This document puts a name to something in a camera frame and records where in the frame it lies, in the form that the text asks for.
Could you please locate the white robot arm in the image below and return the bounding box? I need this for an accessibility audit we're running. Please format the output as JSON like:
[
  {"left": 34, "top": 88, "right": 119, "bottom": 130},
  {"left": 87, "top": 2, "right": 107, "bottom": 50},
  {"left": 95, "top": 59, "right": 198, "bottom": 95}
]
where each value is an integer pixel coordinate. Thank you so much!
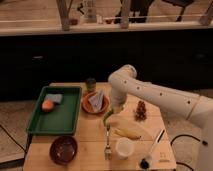
[{"left": 108, "top": 65, "right": 213, "bottom": 171}]

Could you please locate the grey cloth in bowl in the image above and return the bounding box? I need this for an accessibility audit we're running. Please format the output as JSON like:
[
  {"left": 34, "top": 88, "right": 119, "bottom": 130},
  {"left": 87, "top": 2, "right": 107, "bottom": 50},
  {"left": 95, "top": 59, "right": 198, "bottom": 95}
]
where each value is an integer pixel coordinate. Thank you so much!
[{"left": 88, "top": 91, "right": 104, "bottom": 112}]

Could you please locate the orange bowl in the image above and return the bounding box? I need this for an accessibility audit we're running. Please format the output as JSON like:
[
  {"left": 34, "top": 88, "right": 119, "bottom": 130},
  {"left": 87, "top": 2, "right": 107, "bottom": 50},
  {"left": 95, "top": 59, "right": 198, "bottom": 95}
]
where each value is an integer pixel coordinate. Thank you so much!
[{"left": 81, "top": 92, "right": 109, "bottom": 114}]

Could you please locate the purple bowl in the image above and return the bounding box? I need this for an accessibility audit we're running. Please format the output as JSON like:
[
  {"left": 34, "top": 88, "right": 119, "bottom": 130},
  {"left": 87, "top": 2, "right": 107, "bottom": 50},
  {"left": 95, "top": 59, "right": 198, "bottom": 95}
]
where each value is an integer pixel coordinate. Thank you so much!
[{"left": 49, "top": 136, "right": 78, "bottom": 166}]

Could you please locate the yellow banana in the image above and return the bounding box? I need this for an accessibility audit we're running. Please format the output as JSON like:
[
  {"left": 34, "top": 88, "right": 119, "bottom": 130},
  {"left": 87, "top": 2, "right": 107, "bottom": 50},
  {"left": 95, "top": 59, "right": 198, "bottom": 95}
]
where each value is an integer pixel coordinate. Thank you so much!
[{"left": 114, "top": 128, "right": 141, "bottom": 140}]

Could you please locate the green spice jar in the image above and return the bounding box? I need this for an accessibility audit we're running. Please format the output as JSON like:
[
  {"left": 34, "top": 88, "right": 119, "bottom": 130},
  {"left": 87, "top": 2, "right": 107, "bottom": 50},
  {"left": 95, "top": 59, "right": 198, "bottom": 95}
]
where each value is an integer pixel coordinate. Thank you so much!
[{"left": 85, "top": 78, "right": 96, "bottom": 93}]

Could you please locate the white cup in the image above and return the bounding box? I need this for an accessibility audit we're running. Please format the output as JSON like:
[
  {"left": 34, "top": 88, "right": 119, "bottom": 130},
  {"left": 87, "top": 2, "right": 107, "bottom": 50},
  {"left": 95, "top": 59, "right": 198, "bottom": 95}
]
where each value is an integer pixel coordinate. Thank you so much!
[{"left": 115, "top": 137, "right": 134, "bottom": 159}]

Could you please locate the silver fork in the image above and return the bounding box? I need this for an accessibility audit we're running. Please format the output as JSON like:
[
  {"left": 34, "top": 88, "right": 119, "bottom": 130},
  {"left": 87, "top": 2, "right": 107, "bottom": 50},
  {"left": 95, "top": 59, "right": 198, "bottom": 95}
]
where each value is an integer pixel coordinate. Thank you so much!
[{"left": 104, "top": 125, "right": 112, "bottom": 160}]

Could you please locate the green plastic tray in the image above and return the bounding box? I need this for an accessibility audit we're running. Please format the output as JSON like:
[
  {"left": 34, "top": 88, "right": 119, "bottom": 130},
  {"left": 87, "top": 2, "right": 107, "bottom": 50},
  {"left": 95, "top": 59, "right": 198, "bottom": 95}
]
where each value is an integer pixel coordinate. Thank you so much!
[{"left": 26, "top": 86, "right": 82, "bottom": 135}]

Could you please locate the blue sponge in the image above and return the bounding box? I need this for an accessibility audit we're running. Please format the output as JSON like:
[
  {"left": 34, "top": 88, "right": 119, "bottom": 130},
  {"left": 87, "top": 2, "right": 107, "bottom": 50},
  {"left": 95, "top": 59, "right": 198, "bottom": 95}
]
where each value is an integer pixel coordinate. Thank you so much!
[{"left": 45, "top": 94, "right": 63, "bottom": 104}]

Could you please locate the black white dish brush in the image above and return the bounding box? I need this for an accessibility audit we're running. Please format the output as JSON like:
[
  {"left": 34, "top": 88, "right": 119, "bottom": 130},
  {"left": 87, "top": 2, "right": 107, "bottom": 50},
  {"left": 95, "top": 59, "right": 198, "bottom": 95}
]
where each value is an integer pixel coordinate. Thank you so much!
[{"left": 139, "top": 129, "right": 165, "bottom": 169}]

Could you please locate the orange fruit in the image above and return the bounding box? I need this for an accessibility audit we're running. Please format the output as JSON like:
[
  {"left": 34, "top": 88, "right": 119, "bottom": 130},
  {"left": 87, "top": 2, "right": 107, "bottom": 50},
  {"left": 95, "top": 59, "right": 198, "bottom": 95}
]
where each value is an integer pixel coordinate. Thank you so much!
[{"left": 42, "top": 100, "right": 54, "bottom": 112}]

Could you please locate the wooden table leg middle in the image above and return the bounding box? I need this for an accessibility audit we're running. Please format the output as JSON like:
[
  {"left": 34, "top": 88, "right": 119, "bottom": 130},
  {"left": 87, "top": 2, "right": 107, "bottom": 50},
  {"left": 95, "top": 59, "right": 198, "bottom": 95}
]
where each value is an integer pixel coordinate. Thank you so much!
[{"left": 120, "top": 0, "right": 131, "bottom": 29}]

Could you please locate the wooden table leg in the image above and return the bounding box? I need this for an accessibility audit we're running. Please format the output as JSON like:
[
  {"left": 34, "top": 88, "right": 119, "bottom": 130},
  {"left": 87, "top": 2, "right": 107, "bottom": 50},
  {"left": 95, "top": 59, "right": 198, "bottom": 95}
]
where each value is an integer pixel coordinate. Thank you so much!
[
  {"left": 120, "top": 0, "right": 131, "bottom": 29},
  {"left": 56, "top": 0, "right": 73, "bottom": 31}
]

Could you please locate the wooden table leg left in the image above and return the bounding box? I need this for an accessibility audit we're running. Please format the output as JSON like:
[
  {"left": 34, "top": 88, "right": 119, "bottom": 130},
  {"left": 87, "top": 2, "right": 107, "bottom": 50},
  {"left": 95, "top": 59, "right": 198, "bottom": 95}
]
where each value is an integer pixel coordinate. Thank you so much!
[{"left": 56, "top": 0, "right": 73, "bottom": 31}]

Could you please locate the black floor cable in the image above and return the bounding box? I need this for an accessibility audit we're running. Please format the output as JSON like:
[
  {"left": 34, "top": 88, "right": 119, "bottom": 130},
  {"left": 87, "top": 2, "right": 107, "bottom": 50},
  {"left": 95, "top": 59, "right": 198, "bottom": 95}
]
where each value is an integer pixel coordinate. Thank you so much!
[{"left": 170, "top": 133, "right": 201, "bottom": 171}]

